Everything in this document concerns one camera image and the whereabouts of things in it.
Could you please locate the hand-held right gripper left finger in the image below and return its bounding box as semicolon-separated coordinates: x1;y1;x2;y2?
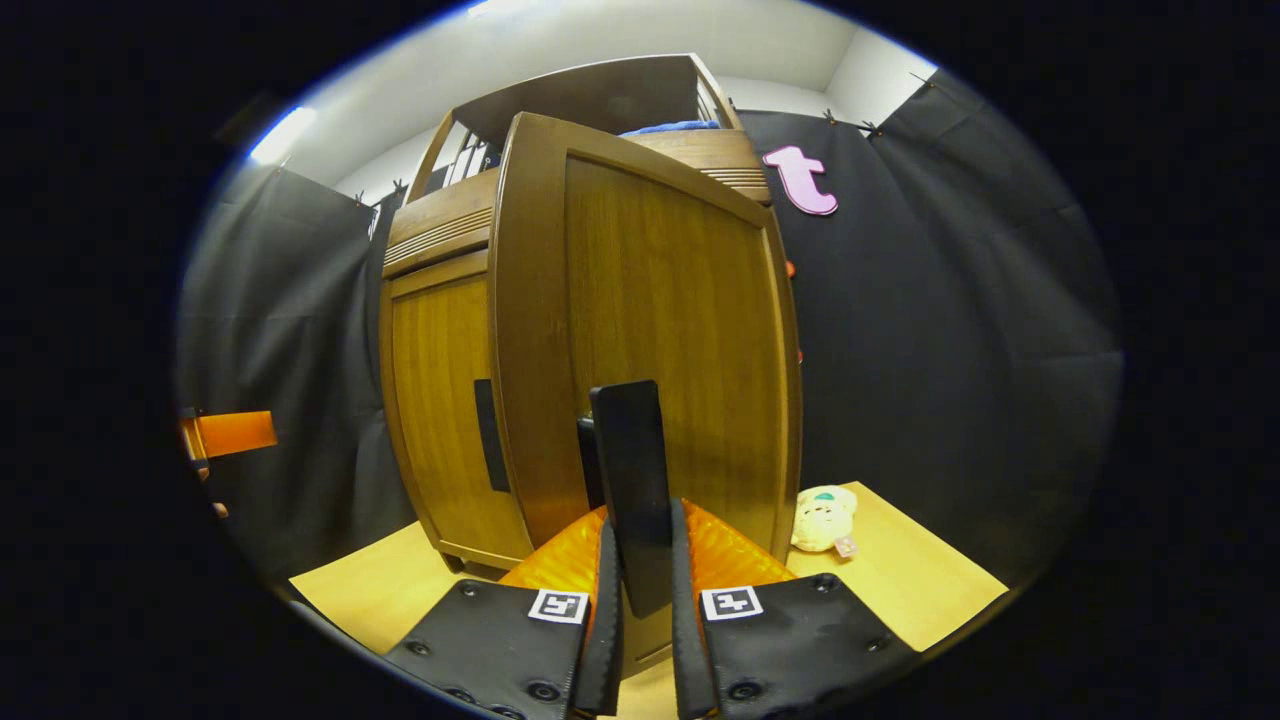
383;505;626;720

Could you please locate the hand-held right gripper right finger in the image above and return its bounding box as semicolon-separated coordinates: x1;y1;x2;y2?
668;498;919;720

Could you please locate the wooden cabinet door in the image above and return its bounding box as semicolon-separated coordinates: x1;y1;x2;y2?
388;250;534;571
487;110;804;676

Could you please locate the wooden double-door shoe cabinet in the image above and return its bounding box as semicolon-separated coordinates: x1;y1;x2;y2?
378;53;776;576

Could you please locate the cream plush toy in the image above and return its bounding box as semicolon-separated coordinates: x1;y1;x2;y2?
790;485;859;558

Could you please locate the black backdrop cloth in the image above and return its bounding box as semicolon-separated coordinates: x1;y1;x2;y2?
175;70;1126;591

